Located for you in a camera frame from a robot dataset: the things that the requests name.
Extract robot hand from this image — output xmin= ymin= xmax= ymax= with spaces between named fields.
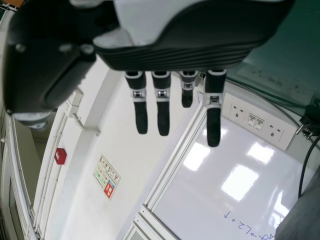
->
xmin=4 ymin=0 xmax=296 ymax=148

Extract black cable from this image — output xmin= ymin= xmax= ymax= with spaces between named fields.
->
xmin=298 ymin=136 xmax=320 ymax=199

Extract white wall socket panel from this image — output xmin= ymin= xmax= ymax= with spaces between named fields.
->
xmin=221 ymin=91 xmax=299 ymax=151

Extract white conduit junction box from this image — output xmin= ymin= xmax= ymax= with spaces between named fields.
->
xmin=64 ymin=87 xmax=85 ymax=117

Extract safety instruction sign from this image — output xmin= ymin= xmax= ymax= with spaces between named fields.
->
xmin=92 ymin=153 xmax=122 ymax=201

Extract white wall conduit pipes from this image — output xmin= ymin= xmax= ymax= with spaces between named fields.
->
xmin=31 ymin=109 xmax=72 ymax=235

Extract black plug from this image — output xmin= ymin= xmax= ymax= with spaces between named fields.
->
xmin=295 ymin=91 xmax=320 ymax=139

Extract whiteboard with blue writing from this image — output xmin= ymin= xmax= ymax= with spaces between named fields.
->
xmin=141 ymin=98 xmax=320 ymax=240

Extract red fire alarm box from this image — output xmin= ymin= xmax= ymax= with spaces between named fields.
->
xmin=54 ymin=147 xmax=69 ymax=166

